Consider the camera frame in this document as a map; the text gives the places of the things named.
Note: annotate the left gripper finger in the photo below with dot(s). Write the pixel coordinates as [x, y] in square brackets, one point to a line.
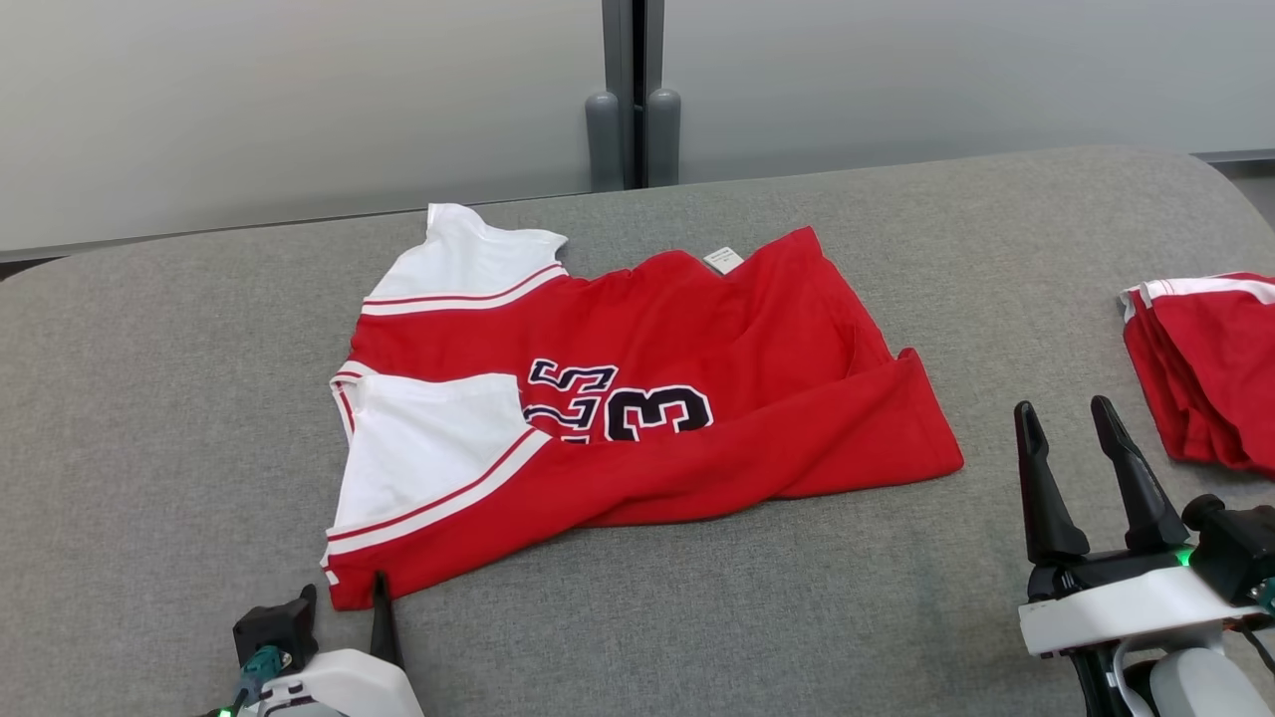
[385, 627]

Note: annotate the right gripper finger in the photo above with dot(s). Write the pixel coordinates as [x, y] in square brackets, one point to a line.
[1146, 508]
[1051, 518]

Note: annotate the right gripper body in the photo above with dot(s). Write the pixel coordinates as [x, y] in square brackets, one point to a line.
[1116, 602]

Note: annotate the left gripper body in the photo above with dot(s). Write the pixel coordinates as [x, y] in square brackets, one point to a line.
[349, 687]

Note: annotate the red white basketball jersey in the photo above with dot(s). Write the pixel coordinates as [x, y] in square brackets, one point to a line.
[697, 349]

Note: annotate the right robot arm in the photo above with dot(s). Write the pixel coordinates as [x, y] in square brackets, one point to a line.
[1195, 692]

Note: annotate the folded red white garment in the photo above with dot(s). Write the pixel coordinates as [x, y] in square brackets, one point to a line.
[1215, 378]

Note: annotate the grey rounded partition foot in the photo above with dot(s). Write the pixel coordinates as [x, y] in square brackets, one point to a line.
[663, 139]
[602, 144]

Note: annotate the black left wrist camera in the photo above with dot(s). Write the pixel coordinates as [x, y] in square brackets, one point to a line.
[274, 627]

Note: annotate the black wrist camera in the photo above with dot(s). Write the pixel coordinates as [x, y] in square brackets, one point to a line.
[274, 627]
[1235, 548]

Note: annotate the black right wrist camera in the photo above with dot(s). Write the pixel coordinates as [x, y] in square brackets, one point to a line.
[1235, 548]

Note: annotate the grey partition base rail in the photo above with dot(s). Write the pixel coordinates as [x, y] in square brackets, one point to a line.
[299, 224]
[1240, 156]

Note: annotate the grey partition junction post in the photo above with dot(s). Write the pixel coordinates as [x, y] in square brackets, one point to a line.
[618, 50]

